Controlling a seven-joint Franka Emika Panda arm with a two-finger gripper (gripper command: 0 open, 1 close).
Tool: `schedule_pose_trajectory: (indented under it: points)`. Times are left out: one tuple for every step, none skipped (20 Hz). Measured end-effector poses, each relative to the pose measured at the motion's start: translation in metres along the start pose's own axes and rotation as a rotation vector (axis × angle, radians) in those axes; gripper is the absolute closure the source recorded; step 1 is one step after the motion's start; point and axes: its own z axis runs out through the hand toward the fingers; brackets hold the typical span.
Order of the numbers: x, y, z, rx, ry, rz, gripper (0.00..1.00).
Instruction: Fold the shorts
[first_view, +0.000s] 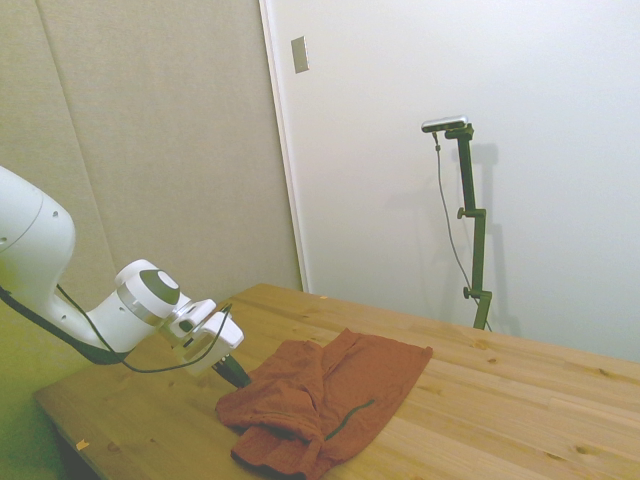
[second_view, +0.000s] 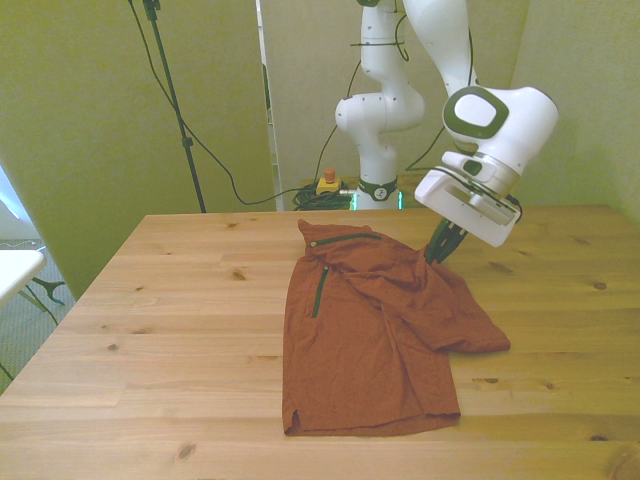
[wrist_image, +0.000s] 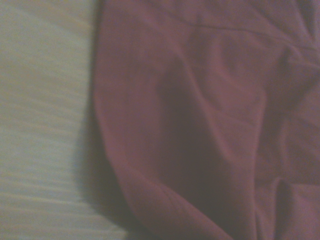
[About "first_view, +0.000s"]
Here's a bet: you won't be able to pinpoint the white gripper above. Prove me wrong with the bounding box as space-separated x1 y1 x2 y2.
174 312 250 389

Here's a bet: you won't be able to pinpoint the rust orange shorts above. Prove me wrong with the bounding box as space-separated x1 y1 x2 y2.
214 327 434 479

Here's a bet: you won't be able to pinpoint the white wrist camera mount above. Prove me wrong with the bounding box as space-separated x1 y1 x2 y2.
169 298 217 334

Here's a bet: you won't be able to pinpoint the white door frame trim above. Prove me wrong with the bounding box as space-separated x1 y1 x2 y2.
258 0 312 294

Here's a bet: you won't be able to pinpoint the dark jointed camera stand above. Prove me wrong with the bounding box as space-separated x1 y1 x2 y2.
443 123 494 331

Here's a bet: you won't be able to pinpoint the grey wall switch plate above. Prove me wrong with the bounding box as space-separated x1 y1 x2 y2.
290 35 310 75

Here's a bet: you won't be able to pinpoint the silver exterior camera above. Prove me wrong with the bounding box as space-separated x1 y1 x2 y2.
420 114 471 134

